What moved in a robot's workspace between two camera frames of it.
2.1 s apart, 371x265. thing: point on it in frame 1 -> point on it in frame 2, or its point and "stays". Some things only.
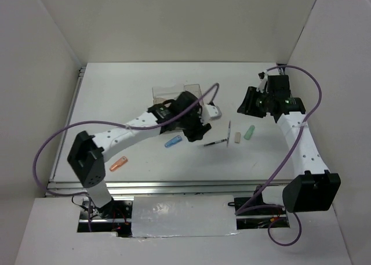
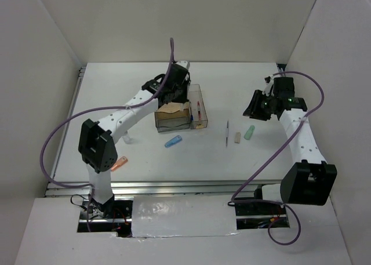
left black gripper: x=199 y=131 -> x=184 y=98
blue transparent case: x=173 y=141 stays
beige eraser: x=237 y=137 stays
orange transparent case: x=117 y=163 stays
